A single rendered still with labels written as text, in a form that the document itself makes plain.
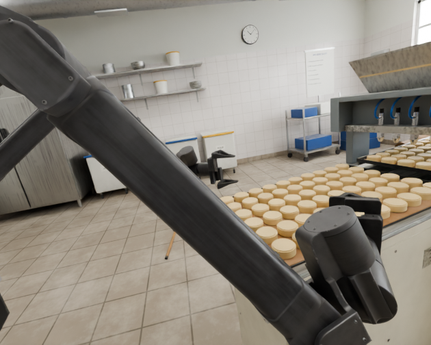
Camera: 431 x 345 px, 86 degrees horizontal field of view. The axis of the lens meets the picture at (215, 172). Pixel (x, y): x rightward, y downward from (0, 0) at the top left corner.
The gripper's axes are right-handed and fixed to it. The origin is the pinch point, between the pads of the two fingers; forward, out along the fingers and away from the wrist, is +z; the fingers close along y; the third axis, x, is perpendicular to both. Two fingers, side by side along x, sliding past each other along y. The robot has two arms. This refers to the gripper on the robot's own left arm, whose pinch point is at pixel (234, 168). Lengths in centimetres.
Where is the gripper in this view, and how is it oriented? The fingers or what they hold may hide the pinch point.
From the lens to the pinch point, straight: 87.0
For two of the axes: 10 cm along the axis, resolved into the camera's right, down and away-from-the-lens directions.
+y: 1.3, 9.6, 2.6
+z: 9.1, -0.1, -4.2
